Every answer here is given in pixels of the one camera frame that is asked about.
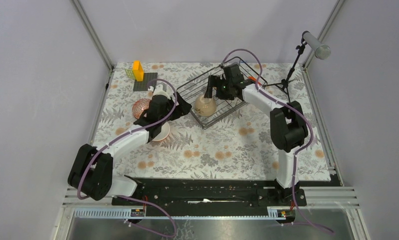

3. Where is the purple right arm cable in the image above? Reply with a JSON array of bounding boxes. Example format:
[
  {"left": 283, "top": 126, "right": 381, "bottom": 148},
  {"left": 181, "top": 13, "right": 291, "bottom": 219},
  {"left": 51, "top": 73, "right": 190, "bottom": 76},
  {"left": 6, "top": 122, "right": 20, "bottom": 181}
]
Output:
[{"left": 221, "top": 48, "right": 335, "bottom": 236}]

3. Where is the pink patterned bowl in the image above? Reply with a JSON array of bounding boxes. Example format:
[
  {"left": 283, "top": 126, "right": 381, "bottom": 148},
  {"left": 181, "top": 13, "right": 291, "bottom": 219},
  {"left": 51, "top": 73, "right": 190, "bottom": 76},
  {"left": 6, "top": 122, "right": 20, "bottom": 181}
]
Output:
[{"left": 132, "top": 98, "right": 151, "bottom": 120}]

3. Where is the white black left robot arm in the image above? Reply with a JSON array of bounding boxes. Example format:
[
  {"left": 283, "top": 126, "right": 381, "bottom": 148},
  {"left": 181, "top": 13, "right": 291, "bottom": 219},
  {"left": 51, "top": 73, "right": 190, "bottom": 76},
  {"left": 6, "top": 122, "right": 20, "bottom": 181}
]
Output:
[{"left": 67, "top": 93, "right": 192, "bottom": 206}]

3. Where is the beige ceramic bowl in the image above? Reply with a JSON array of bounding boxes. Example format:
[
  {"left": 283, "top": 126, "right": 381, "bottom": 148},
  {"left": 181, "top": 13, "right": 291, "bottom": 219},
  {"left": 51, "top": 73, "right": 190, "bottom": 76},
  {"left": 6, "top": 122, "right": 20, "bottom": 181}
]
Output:
[{"left": 194, "top": 95, "right": 217, "bottom": 117}]

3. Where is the yellow green grid plate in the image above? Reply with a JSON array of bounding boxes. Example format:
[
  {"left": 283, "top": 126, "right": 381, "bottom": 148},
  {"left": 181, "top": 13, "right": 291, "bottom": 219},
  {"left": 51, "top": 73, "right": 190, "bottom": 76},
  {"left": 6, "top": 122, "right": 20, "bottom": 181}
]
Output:
[{"left": 124, "top": 68, "right": 136, "bottom": 80}]

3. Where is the grey lego baseplate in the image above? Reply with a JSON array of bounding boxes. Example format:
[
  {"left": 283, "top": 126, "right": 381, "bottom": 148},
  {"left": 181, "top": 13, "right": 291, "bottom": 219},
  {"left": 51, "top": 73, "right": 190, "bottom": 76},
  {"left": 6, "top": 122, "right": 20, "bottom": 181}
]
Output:
[{"left": 132, "top": 72, "right": 158, "bottom": 92}]

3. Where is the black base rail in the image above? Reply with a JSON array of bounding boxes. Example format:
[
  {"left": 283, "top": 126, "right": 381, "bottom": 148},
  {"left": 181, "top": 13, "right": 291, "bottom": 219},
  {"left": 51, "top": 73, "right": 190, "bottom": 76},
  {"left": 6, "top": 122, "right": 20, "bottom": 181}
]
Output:
[{"left": 111, "top": 177, "right": 308, "bottom": 218}]

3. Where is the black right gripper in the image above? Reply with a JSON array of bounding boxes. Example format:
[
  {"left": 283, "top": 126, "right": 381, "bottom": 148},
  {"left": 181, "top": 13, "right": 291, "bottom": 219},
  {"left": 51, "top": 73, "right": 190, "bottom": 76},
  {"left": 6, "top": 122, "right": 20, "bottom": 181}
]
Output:
[{"left": 203, "top": 75, "right": 235, "bottom": 102}]

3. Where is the black wire dish rack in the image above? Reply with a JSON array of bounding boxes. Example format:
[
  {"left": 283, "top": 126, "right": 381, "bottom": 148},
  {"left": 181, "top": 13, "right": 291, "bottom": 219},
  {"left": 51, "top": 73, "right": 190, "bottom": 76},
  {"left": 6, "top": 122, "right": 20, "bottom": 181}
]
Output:
[{"left": 177, "top": 56, "right": 268, "bottom": 130}]

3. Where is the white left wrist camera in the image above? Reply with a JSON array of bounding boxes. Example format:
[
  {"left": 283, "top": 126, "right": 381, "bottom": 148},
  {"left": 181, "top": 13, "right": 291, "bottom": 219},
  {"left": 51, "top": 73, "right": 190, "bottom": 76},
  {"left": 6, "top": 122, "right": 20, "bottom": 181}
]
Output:
[{"left": 153, "top": 83, "right": 169, "bottom": 98}]

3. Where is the orange block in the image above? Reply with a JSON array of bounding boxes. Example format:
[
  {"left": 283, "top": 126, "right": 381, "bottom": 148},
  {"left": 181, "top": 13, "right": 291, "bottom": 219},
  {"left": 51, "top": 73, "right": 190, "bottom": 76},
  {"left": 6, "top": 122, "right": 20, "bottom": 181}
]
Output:
[{"left": 132, "top": 60, "right": 145, "bottom": 82}]

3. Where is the black microphone tripod stand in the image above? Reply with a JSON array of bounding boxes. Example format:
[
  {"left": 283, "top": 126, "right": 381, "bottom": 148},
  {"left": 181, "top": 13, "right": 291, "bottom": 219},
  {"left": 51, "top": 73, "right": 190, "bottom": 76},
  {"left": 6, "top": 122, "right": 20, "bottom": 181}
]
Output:
[{"left": 263, "top": 38, "right": 307, "bottom": 103}]

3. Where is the orange bowl front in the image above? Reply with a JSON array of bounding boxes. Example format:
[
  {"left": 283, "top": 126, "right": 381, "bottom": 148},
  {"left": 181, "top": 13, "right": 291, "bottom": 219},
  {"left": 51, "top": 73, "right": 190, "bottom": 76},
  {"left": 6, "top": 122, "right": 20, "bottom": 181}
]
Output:
[{"left": 152, "top": 122, "right": 171, "bottom": 142}]

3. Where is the silver microphone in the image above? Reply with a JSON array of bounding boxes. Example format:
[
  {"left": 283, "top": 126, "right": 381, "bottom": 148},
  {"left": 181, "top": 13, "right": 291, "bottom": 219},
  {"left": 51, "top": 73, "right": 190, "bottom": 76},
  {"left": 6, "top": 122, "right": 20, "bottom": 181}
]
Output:
[{"left": 302, "top": 31, "right": 332, "bottom": 60}]

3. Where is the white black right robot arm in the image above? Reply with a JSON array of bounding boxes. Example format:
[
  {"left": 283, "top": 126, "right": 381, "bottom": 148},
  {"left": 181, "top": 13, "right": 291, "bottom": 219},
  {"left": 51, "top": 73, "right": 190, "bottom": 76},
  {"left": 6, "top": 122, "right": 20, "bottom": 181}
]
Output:
[{"left": 204, "top": 63, "right": 313, "bottom": 206}]

